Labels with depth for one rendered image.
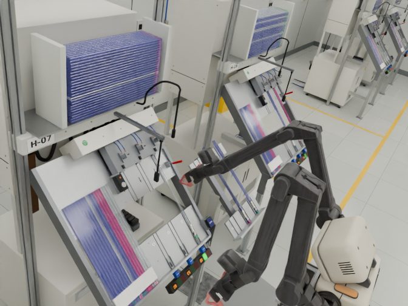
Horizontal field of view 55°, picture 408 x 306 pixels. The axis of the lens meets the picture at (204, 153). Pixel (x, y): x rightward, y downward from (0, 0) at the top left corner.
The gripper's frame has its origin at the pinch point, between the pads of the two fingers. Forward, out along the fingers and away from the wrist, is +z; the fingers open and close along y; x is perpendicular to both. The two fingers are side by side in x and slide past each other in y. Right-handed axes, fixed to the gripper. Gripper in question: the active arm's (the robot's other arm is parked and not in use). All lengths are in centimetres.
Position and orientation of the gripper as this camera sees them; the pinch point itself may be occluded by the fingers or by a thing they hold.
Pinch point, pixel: (186, 177)
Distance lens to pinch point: 190.7
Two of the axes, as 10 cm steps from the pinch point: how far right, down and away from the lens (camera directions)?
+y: -5.6, 3.6, -7.5
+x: 4.3, 8.9, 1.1
